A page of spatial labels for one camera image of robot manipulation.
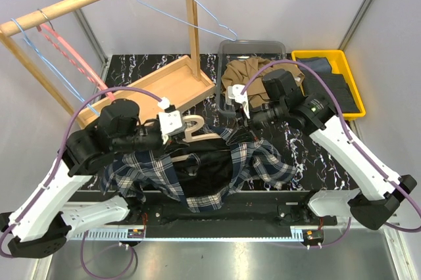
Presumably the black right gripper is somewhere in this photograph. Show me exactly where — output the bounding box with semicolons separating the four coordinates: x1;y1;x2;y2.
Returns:
226;100;287;143

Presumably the light wooden hanger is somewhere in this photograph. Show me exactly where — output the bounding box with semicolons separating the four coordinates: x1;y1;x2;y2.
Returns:
170;115;222;164

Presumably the navy plaid skirt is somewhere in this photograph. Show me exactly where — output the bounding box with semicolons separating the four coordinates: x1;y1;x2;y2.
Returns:
99;127;297;213

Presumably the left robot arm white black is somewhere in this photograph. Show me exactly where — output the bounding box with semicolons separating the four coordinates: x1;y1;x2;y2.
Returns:
1;99;169;258

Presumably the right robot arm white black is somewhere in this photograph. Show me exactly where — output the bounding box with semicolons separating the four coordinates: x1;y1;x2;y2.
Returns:
249;69;417;230

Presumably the pink plastic hanger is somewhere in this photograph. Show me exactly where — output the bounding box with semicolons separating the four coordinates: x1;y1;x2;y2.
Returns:
36;9;108;90

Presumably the tan brown garment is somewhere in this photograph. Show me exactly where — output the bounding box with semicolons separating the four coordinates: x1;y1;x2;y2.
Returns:
221;57;305;108

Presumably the wooden clothes rack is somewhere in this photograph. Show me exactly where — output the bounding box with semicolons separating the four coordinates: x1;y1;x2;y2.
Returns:
1;0;215;114

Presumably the grey plastic bin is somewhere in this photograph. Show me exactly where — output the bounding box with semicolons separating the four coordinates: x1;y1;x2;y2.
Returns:
215;40;287;119

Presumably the blue grey folded cloth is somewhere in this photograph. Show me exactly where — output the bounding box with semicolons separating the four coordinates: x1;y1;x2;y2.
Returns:
297;57;332;73

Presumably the dark grey folded cloth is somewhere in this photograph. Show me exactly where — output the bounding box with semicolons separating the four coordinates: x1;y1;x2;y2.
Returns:
302;70;359;114

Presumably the yellow plastic tray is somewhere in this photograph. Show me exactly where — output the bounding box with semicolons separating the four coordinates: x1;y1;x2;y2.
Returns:
291;50;366;120

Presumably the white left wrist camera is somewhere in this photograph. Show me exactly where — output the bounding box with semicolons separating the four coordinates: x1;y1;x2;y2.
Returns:
158;97;185;136

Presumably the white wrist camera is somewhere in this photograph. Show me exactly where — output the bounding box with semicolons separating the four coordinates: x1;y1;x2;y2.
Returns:
158;97;185;136
225;84;250;118

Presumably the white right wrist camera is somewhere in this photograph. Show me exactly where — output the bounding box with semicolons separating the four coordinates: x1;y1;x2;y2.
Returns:
225;84;250;118

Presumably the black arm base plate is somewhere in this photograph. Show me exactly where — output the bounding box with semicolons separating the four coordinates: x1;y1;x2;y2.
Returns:
75;189;339;240

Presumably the aluminium mounting rail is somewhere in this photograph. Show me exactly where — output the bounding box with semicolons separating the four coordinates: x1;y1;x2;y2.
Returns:
65;202;402;243

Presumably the blue wire hanger left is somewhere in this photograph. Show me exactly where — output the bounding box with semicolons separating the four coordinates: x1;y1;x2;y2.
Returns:
12;16;103;106

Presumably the blue wire hanger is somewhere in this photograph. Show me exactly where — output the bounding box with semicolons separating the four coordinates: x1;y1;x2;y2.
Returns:
136;0;239;41
12;16;103;106

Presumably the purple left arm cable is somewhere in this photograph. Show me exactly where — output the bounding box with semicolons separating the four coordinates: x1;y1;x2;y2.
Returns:
0;86;165;279

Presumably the blue wire hanger right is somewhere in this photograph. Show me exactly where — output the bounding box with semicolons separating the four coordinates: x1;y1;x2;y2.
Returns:
136;0;239;41

